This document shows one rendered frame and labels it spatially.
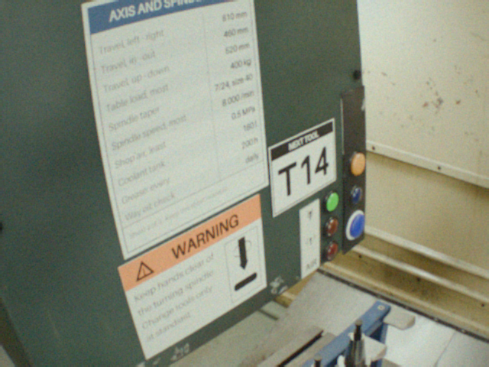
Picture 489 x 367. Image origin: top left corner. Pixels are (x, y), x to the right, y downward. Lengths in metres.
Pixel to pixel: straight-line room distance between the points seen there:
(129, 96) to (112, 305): 0.17
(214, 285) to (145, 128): 0.17
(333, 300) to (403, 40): 0.89
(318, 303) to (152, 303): 1.36
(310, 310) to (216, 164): 1.36
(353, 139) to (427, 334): 1.11
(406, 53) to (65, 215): 1.10
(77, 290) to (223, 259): 0.15
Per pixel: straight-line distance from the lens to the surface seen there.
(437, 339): 1.62
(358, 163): 0.60
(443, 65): 1.30
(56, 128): 0.36
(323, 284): 1.82
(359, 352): 0.95
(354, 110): 0.58
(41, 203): 0.37
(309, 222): 0.57
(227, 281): 0.50
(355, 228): 0.63
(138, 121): 0.39
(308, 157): 0.53
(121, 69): 0.37
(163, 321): 0.47
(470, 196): 1.39
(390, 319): 1.10
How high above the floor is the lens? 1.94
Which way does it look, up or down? 26 degrees down
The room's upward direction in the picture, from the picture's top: 5 degrees counter-clockwise
